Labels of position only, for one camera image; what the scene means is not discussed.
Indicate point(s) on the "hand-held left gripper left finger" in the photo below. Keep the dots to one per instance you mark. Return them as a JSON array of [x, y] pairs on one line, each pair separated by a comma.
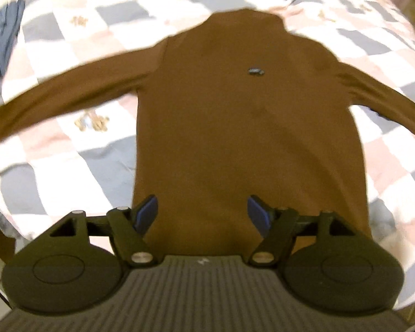
[[147, 212]]

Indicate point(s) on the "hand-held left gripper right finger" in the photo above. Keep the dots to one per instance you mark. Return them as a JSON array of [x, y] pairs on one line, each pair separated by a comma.
[[259, 214]]

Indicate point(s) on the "brown sweater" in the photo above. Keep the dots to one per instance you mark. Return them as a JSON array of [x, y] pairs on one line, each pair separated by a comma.
[[245, 128]]

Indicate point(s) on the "checkered bear print quilt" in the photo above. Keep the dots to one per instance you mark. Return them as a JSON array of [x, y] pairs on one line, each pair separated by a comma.
[[72, 166]]

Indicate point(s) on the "blue denim garment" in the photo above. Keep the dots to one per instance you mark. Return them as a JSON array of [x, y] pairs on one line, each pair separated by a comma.
[[3, 41]]

